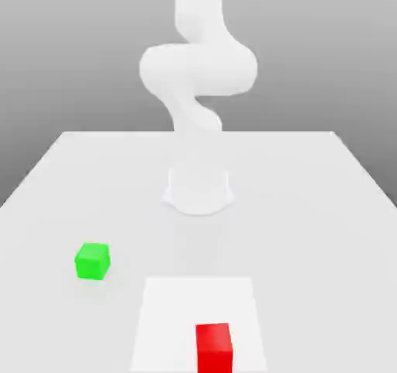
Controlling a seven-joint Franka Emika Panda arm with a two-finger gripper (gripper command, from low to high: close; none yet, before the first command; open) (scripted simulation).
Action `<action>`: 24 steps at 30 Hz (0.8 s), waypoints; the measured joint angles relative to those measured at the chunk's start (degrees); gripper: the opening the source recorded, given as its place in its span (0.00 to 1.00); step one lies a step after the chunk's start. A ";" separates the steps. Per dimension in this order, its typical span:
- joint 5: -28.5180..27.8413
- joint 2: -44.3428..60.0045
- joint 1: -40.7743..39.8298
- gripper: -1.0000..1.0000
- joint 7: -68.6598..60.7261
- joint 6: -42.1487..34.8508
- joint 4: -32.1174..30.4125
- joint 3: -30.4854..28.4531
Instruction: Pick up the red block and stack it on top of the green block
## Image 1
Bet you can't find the small green cube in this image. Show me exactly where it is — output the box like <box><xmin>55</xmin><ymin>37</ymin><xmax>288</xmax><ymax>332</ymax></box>
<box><xmin>74</xmin><ymin>241</ymin><xmax>112</xmax><ymax>281</ymax></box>

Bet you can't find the small red cube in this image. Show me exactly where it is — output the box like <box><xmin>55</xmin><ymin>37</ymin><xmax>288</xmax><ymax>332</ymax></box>
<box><xmin>195</xmin><ymin>322</ymin><xmax>234</xmax><ymax>373</ymax></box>

